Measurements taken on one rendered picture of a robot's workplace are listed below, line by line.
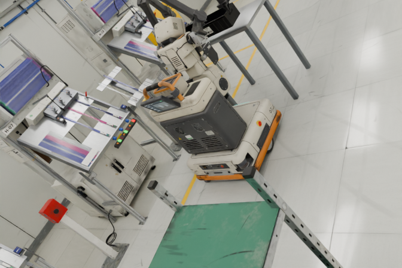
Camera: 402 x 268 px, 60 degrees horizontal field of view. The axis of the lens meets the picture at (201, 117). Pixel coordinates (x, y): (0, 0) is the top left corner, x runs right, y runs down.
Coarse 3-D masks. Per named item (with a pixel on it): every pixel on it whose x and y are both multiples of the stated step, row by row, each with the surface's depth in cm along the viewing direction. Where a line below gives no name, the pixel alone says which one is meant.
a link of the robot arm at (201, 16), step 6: (162, 0) 245; (168, 0) 245; (174, 0) 246; (174, 6) 246; (180, 6) 246; (186, 6) 248; (180, 12) 250; (186, 12) 247; (192, 12) 247; (198, 12) 246; (204, 12) 248; (192, 18) 250; (198, 18) 246; (204, 18) 247
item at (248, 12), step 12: (264, 0) 289; (240, 12) 301; (252, 12) 280; (240, 24) 278; (276, 24) 302; (216, 36) 296; (228, 36) 282; (252, 36) 271; (288, 36) 307; (228, 48) 350; (264, 48) 278; (300, 60) 320; (276, 72) 288; (252, 84) 371; (288, 84) 293
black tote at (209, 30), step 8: (232, 8) 269; (208, 16) 290; (216, 16) 287; (224, 16) 261; (232, 16) 267; (192, 24) 304; (208, 24) 274; (216, 24) 271; (224, 24) 267; (232, 24) 266; (208, 32) 281; (216, 32) 277
